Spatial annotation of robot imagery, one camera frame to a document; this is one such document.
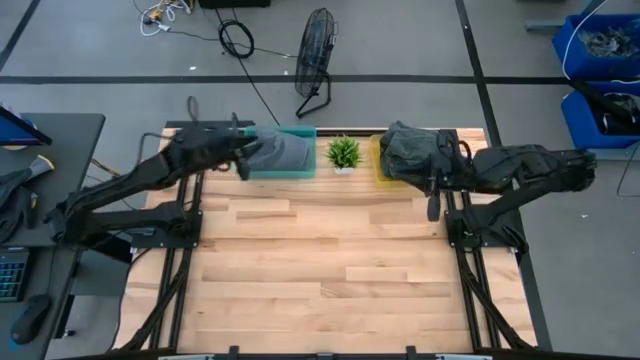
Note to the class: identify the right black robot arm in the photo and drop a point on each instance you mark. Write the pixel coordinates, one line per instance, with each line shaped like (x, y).
(540, 165)

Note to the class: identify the dark green cap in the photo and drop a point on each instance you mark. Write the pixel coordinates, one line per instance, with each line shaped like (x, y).
(407, 155)

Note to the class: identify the black box on floor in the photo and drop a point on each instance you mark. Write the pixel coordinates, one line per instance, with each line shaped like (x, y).
(235, 3)

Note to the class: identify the black front frame bar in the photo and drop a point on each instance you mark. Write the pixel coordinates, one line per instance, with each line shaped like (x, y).
(320, 357)

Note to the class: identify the black keyboard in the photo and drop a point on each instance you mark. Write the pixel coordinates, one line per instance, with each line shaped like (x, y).
(12, 275)

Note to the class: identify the dark grey desk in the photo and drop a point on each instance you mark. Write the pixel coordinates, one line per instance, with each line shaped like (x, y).
(65, 145)

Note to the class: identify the black floor fan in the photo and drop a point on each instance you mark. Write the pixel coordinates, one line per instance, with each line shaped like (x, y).
(314, 50)

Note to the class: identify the blue storage bin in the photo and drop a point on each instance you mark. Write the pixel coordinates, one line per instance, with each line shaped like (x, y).
(575, 55)
(580, 125)

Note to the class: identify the desk monitor with blue screen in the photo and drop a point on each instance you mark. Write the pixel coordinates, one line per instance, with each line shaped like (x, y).
(20, 129)

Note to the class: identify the yellow plastic bin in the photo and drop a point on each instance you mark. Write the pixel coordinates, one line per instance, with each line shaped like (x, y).
(376, 165)

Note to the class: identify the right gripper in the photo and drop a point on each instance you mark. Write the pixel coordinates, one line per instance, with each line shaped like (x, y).
(452, 165)

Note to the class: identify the black cloth bundle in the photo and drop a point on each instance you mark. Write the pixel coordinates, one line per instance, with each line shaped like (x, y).
(12, 205)

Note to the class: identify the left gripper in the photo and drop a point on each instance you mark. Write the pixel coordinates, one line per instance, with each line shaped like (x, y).
(210, 147)

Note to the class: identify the teal plastic bin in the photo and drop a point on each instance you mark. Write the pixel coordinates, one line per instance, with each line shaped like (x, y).
(282, 174)

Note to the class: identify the large grey denim cap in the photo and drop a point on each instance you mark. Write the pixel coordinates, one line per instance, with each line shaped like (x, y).
(282, 150)

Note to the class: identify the small green potted plant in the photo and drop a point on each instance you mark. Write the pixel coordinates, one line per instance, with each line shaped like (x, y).
(344, 152)

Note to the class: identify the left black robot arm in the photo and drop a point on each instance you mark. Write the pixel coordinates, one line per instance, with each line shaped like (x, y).
(125, 177)

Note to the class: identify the black computer mouse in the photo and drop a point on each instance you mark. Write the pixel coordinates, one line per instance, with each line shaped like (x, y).
(30, 320)

